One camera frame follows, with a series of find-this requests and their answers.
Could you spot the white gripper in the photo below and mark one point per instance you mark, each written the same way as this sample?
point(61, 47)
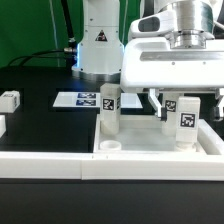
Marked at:
point(151, 63)

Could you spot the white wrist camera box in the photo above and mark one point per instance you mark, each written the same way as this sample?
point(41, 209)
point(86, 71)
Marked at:
point(155, 25)

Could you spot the white U-shaped fence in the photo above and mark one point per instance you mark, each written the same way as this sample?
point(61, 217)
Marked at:
point(112, 165)

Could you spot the white sheet with tags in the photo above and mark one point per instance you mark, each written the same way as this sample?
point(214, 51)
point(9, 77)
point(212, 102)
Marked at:
point(92, 100)

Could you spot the white square tabletop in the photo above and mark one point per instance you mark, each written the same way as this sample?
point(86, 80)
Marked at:
point(143, 134)

